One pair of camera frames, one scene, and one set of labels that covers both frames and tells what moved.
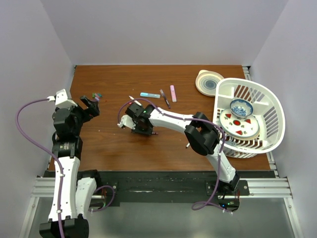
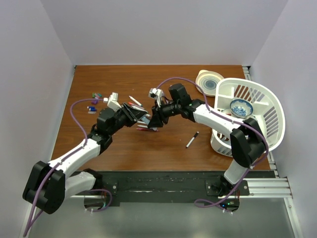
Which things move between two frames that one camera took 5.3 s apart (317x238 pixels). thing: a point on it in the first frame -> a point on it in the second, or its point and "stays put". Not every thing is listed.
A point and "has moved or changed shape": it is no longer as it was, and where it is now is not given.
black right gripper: x=148 y=131 -> x=156 y=120
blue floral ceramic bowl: x=241 y=108 stays put
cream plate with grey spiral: x=206 y=82 stays put
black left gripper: x=88 y=113 -> x=132 y=115
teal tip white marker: x=135 y=100 stays put
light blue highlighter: x=150 y=95 has moved or changed shape
